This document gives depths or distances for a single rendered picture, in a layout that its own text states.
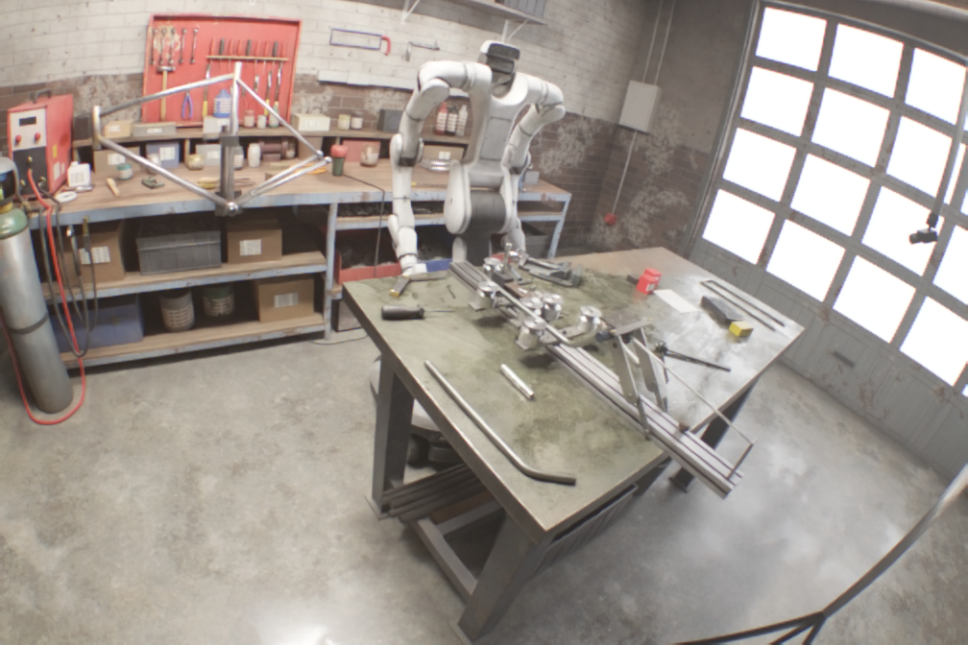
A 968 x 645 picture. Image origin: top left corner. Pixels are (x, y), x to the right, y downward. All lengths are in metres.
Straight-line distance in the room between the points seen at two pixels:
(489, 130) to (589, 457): 1.06
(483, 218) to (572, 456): 0.94
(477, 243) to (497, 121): 0.43
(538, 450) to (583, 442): 0.09
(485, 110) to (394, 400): 0.93
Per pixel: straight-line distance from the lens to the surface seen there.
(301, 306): 2.38
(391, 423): 1.31
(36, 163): 2.30
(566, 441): 0.80
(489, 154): 1.51
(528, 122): 1.70
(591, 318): 1.03
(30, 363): 2.18
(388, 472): 1.49
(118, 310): 2.28
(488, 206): 1.50
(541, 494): 0.70
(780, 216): 3.84
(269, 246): 2.17
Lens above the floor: 1.41
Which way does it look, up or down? 25 degrees down
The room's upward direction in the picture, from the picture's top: 12 degrees clockwise
